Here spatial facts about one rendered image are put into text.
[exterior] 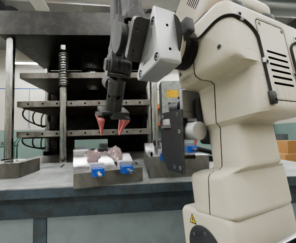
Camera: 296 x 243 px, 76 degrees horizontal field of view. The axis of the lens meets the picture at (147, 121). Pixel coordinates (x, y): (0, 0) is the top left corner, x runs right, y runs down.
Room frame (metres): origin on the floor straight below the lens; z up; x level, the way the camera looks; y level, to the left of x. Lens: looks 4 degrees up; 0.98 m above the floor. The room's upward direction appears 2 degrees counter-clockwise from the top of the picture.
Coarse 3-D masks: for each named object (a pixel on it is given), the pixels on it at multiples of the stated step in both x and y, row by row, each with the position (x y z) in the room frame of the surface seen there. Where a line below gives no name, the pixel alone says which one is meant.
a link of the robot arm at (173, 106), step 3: (174, 99) 0.90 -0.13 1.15; (177, 99) 0.89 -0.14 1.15; (171, 102) 0.91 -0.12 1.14; (174, 102) 0.90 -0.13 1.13; (177, 102) 0.87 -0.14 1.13; (171, 105) 0.89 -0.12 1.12; (174, 105) 0.88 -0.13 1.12; (177, 105) 0.86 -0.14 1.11; (171, 108) 0.89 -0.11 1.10; (174, 108) 0.88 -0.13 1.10; (177, 108) 0.86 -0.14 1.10
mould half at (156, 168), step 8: (144, 144) 1.13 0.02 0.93; (152, 144) 1.12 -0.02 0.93; (160, 144) 1.12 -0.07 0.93; (144, 152) 1.16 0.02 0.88; (144, 160) 1.18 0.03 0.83; (152, 160) 0.82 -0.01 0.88; (160, 160) 0.82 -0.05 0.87; (192, 160) 0.83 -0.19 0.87; (200, 160) 0.83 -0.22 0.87; (208, 160) 0.83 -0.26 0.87; (152, 168) 0.82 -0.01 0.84; (160, 168) 0.82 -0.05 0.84; (192, 168) 0.83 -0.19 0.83; (200, 168) 0.83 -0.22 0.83; (208, 168) 0.83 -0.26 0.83; (152, 176) 0.82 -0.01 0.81; (160, 176) 0.82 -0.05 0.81; (168, 176) 0.82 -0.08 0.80; (176, 176) 0.82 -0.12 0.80; (184, 176) 0.83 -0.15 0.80
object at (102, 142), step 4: (76, 140) 1.57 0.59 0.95; (80, 140) 1.57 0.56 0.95; (84, 140) 1.58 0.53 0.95; (88, 140) 1.58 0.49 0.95; (92, 140) 1.58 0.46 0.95; (96, 140) 1.58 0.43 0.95; (100, 140) 1.59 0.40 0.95; (104, 140) 1.59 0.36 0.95; (108, 140) 1.63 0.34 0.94; (112, 140) 1.92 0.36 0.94; (76, 144) 1.57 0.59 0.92; (80, 144) 1.57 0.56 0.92; (84, 144) 1.58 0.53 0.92; (88, 144) 1.58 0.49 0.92; (92, 144) 1.58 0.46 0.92; (96, 144) 1.58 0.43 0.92; (100, 144) 1.59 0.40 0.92; (104, 144) 1.59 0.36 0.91; (108, 144) 1.63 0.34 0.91; (112, 144) 1.92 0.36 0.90; (76, 148) 1.57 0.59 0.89; (80, 148) 1.57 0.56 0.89
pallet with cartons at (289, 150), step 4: (276, 140) 4.89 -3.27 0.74; (280, 140) 4.84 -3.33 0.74; (284, 140) 4.77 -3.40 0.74; (288, 140) 4.72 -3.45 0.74; (292, 140) 4.67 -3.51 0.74; (280, 144) 4.73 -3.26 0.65; (284, 144) 4.62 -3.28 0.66; (288, 144) 4.55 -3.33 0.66; (292, 144) 4.58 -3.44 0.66; (280, 148) 4.74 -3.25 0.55; (284, 148) 4.63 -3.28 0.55; (288, 148) 4.55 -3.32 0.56; (292, 148) 4.58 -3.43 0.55; (280, 152) 4.75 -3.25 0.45; (284, 152) 4.64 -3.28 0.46; (288, 152) 4.55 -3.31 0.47; (292, 152) 4.58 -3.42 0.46; (280, 156) 4.50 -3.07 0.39; (284, 156) 4.40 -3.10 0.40; (288, 156) 4.41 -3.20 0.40; (292, 156) 4.44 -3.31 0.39; (288, 160) 4.41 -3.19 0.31; (292, 160) 4.44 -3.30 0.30
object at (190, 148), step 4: (184, 144) 0.84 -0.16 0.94; (188, 144) 0.84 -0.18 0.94; (192, 144) 0.84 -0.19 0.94; (184, 148) 0.84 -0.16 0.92; (188, 148) 0.80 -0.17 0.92; (192, 148) 0.79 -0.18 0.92; (196, 148) 0.76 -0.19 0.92; (184, 152) 0.84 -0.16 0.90; (188, 152) 0.80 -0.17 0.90; (192, 152) 0.80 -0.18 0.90; (196, 152) 0.81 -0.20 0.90
